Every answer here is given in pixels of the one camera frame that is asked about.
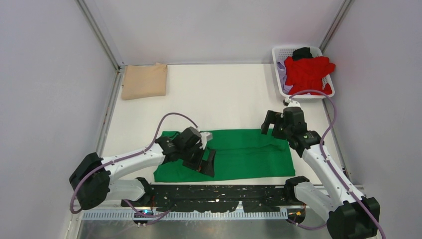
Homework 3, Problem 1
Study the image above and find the red t-shirt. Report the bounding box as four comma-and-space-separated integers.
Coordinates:
284, 56, 336, 95

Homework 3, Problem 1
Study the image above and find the green t-shirt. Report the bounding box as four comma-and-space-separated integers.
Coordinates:
153, 129, 296, 183

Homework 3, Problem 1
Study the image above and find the black t-shirt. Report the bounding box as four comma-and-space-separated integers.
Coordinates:
292, 47, 313, 61

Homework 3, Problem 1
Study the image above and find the aluminium frame rail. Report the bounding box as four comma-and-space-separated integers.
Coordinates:
70, 188, 372, 221

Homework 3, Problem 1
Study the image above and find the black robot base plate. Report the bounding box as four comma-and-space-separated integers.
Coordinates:
130, 185, 306, 215

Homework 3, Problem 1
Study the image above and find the lavender t-shirt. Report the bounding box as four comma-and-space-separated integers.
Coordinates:
277, 61, 293, 94

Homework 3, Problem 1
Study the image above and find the folded beige t-shirt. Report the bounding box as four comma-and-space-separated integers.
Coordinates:
121, 63, 168, 100

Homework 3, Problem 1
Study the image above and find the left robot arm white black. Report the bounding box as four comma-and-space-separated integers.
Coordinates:
69, 127, 215, 210

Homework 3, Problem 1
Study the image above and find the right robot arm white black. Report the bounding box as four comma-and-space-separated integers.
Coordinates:
261, 107, 380, 239

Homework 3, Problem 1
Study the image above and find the white plastic laundry basket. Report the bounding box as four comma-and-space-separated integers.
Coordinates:
272, 46, 335, 100

